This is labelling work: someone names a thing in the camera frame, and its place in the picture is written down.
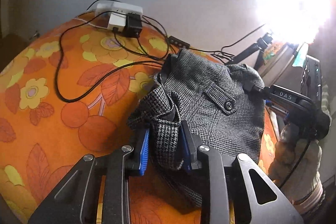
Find grey houndstooth pants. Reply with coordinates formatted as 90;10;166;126
127;49;265;206

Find right hand in white glove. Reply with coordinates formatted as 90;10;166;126
268;123;323;215

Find green striped white pillow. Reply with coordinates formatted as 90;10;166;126
321;84;330;116

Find black speaker box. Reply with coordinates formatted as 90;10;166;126
292;55;322;109

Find colourful cloth on stand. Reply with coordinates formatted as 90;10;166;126
262;42;283;65

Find black tripod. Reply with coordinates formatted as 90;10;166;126
226;33;273;71

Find silver tripod stand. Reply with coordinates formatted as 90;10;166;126
258;43;302;86

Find orange floral bedsheet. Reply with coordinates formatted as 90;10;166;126
1;12;178;223

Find black power adapter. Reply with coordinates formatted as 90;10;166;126
123;13;142;38

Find white charger plug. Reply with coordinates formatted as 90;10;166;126
107;13;126;32

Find white power strip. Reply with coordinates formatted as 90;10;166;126
94;1;143;16

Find black cable with inline switch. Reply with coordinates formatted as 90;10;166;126
53;0;266;104

